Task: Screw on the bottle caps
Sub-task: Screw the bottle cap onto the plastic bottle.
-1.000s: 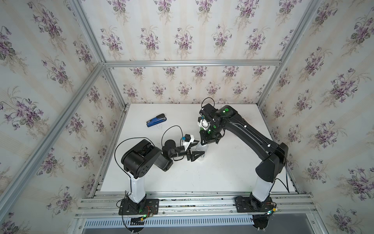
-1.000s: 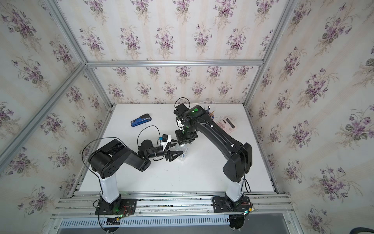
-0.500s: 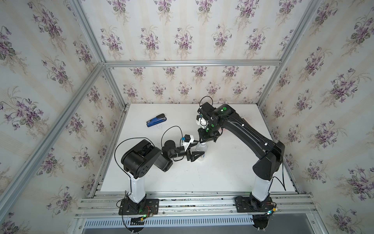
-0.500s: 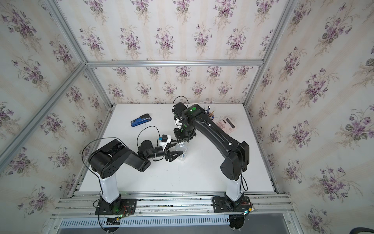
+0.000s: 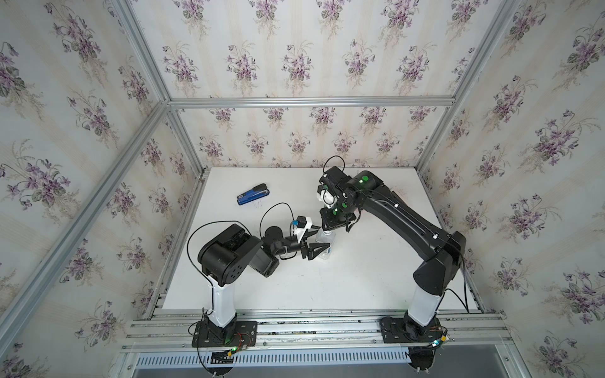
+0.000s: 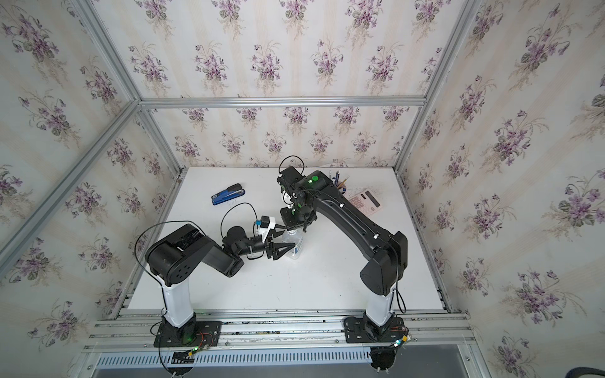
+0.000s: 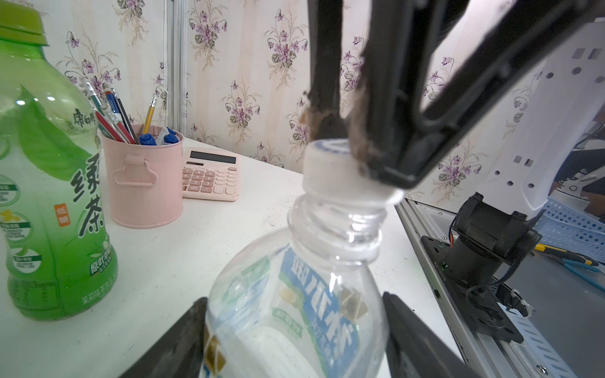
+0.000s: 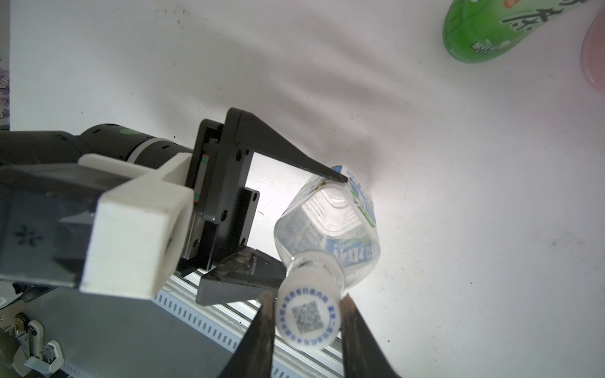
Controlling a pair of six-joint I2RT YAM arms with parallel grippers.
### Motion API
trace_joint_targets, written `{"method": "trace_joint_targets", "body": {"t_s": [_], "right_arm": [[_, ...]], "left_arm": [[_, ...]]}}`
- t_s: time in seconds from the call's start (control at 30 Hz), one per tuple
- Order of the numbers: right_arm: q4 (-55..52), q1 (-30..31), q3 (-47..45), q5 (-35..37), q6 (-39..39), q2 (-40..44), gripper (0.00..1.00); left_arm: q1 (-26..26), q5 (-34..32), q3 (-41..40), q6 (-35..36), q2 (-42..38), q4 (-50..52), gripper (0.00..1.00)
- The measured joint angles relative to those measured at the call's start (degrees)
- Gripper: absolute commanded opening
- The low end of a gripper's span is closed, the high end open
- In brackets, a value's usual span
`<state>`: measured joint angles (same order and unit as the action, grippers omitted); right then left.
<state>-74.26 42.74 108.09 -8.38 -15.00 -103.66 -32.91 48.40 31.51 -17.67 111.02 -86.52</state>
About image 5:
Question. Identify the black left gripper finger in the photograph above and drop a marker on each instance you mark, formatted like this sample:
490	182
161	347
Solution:
321	250
312	232

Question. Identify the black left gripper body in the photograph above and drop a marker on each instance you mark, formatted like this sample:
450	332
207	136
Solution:
303	250

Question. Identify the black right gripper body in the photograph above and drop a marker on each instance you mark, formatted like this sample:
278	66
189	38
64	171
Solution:
335	216

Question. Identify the clear plastic water bottle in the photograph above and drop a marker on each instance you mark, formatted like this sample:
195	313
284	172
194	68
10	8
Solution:
326	239

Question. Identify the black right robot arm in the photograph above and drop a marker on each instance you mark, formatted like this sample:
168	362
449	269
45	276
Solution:
441	252

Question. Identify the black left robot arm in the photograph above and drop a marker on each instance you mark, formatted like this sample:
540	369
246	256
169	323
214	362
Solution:
223	259

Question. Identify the blue black stapler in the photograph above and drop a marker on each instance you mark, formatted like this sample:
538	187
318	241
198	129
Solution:
257	192

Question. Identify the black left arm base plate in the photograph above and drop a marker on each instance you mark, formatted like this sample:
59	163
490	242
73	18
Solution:
224	333

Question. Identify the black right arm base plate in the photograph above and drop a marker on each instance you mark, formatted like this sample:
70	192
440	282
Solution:
405	330

